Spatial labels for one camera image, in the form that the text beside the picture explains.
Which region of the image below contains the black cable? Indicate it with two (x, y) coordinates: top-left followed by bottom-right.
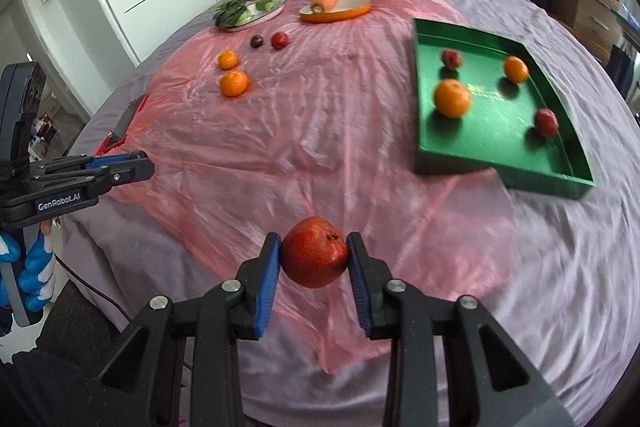
(52, 252), (151, 333)

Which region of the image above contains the green cardboard tray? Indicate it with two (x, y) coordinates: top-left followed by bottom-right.
(412, 18), (596, 200)

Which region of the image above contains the phone with red case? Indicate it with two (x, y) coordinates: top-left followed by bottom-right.
(95, 94), (148, 152)

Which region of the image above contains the dark green leafy vegetable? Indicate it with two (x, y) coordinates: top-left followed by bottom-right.
(213, 0), (251, 29)

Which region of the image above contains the pink plastic sheet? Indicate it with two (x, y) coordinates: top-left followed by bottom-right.
(67, 0), (516, 375)

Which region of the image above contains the wooden dresser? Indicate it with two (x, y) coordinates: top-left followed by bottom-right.
(552, 0), (623, 62)

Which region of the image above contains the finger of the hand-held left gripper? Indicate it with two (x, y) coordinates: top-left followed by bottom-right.
(32, 150), (149, 180)
(32, 156), (156, 198)

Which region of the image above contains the dark blue bag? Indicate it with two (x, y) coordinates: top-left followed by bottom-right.
(607, 44), (638, 98)

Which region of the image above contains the person's left hand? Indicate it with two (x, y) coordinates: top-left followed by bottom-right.
(0, 218), (64, 313)

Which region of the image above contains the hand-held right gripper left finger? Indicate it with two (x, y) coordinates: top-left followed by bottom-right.
(65, 232), (282, 427)

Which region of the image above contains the orange rimmed plate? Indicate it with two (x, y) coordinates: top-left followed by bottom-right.
(298, 0), (373, 24)

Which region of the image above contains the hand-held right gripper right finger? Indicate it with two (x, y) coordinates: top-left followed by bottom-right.
(346, 231), (573, 427)

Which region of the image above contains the white plate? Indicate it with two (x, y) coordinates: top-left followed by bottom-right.
(220, 0), (286, 32)

